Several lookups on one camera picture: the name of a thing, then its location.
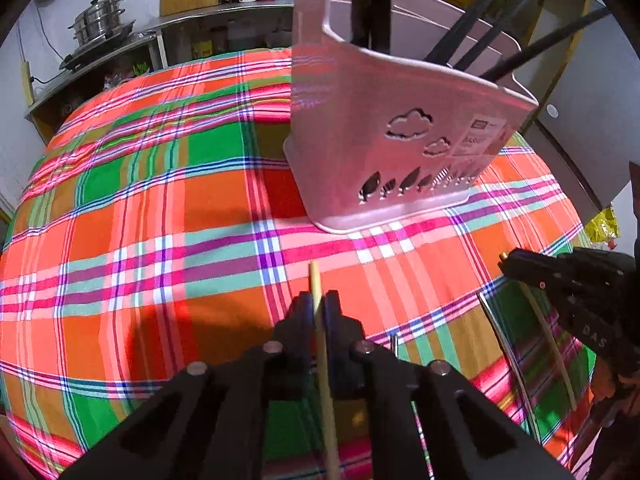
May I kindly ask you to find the pink plastic utensil basket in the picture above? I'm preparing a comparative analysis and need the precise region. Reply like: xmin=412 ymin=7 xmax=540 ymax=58
xmin=283 ymin=0 xmax=537 ymax=234

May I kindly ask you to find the silver refrigerator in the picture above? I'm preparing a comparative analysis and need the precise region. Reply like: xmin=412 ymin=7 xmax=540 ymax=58
xmin=524 ymin=15 xmax=639 ymax=223

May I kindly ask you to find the plaid tablecloth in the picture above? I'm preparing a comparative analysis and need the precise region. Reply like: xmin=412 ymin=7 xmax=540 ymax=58
xmin=1 ymin=49 xmax=594 ymax=479

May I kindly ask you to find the yellow plastic bag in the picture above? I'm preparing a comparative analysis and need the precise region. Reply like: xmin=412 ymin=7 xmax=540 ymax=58
xmin=585 ymin=206 xmax=620 ymax=245

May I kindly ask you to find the steel steamer pot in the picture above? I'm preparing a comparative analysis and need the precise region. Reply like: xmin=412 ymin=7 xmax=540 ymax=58
xmin=68 ymin=0 xmax=125 ymax=47

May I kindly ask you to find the right hand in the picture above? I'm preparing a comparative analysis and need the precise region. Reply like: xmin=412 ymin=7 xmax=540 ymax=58
xmin=590 ymin=356 xmax=640 ymax=417

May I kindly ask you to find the steel side shelf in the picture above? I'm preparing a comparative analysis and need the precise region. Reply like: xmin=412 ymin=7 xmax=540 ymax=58
xmin=25 ymin=32 xmax=162 ymax=144

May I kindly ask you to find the steel kitchen table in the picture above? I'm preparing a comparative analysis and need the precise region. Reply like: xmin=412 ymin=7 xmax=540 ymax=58
xmin=145 ymin=0 xmax=294 ymax=67

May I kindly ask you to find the bamboo chopstick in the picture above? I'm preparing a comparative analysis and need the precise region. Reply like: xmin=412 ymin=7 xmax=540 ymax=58
xmin=498 ymin=278 xmax=579 ymax=418
xmin=309 ymin=261 xmax=341 ymax=480

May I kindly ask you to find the induction cooktop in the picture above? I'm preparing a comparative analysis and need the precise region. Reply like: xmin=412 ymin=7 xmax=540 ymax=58
xmin=58 ymin=21 xmax=134 ymax=72

